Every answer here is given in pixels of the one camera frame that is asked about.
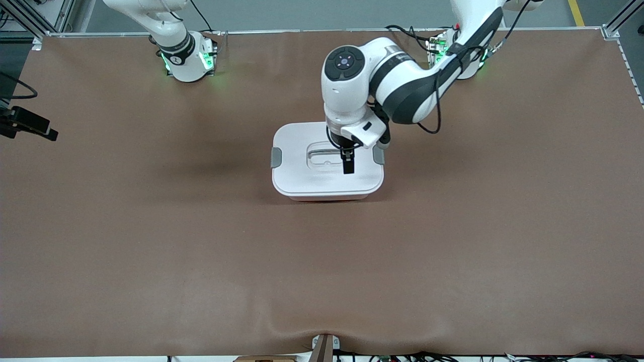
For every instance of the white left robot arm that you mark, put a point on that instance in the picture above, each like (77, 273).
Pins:
(342, 95)

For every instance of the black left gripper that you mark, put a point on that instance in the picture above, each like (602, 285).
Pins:
(347, 162)

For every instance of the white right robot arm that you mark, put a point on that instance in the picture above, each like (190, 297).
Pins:
(183, 60)

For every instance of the metal clamp bracket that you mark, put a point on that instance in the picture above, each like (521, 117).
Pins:
(324, 344)

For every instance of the brown table mat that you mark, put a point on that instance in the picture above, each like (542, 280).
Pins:
(322, 276)

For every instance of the pink plastic storage box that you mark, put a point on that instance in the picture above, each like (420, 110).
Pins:
(327, 198)

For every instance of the white box lid grey clips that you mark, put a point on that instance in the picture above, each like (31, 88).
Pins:
(302, 176)

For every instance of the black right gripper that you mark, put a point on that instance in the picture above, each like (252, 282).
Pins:
(31, 120)

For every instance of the aluminium frame profile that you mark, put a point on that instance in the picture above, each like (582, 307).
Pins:
(611, 32)
(63, 15)

